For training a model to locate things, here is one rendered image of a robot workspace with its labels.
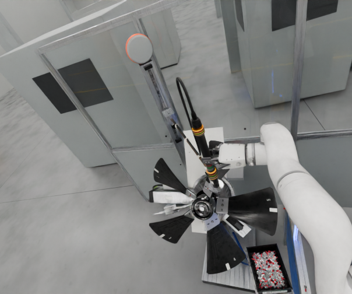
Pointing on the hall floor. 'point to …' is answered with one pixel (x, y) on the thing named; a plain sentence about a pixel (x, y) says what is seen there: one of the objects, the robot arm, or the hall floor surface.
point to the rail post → (285, 227)
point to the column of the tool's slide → (163, 108)
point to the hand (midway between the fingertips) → (207, 156)
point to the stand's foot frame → (239, 275)
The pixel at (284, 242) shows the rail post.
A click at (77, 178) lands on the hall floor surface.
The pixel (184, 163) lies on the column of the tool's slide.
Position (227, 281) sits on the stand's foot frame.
